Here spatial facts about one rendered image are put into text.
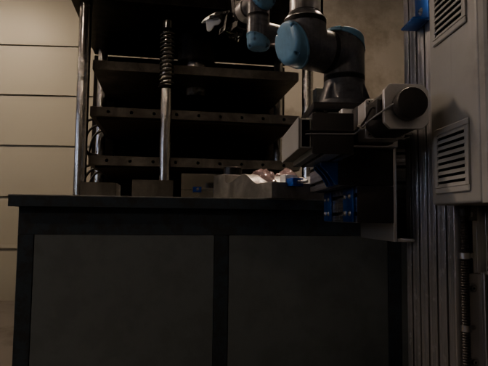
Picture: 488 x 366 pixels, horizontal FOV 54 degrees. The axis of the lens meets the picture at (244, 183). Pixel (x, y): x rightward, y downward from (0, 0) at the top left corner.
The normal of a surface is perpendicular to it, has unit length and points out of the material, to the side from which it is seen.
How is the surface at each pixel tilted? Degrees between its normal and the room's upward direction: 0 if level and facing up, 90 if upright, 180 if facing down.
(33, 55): 90
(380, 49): 90
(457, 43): 90
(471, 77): 90
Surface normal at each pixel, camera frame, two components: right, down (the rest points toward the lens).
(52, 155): 0.05, -0.07
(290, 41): -0.87, 0.09
